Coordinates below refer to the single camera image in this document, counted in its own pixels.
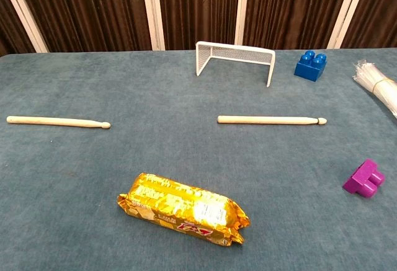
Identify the wooden drumstick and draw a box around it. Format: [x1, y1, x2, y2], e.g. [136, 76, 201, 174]
[6, 115, 111, 130]
[217, 115, 328, 126]

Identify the teal table mat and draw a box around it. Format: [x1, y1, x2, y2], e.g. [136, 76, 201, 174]
[0, 48, 397, 271]

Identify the white mesh goal rack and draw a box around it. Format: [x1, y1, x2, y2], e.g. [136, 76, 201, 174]
[195, 40, 276, 88]

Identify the gold foil snack packet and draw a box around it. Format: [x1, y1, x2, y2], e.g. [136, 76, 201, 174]
[117, 172, 251, 247]

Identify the blue building block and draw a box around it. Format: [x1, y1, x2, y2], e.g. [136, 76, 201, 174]
[294, 50, 328, 82]

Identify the brown pleated curtain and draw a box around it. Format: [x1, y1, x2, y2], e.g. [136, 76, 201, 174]
[0, 0, 397, 56]

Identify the purple building block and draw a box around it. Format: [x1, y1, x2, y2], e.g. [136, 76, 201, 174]
[342, 158, 386, 200]

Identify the clear plastic straw bundle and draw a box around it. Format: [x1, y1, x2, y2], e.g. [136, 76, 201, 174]
[352, 60, 397, 117]

